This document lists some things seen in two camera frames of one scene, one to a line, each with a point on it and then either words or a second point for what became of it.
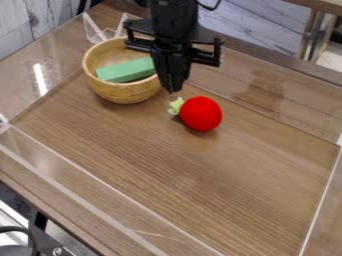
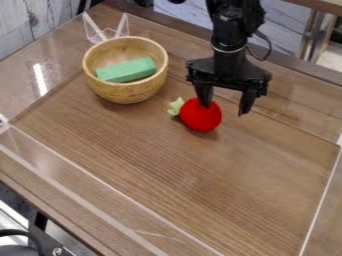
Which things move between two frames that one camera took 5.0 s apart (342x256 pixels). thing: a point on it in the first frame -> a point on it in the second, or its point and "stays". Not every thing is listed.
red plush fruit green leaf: [199, 112] stays
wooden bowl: [119, 72] stays
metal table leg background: [318, 33] stays
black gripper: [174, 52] -> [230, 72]
